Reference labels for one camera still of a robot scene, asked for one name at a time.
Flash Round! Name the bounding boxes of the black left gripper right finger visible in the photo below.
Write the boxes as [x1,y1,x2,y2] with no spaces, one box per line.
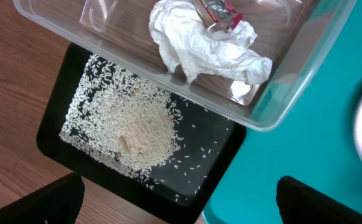
[276,176,362,224]

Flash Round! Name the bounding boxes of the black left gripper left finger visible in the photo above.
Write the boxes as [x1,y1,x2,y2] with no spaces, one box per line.
[0,172,85,224]

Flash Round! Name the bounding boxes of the rice pile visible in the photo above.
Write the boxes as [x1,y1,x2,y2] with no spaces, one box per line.
[59,54,184,190]

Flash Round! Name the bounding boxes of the white napkin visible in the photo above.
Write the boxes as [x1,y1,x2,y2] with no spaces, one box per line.
[148,0,272,85]

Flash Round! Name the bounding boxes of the red snack wrapper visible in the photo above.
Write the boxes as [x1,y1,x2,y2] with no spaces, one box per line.
[193,0,244,32]

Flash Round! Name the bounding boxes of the clear plastic waste bin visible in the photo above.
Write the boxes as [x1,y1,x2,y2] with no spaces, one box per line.
[14,0,355,131]

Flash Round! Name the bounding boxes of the teal serving tray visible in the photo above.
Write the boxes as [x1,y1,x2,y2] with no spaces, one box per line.
[203,0,362,223]

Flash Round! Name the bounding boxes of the black tray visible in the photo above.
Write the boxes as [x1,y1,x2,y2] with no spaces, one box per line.
[36,44,246,223]

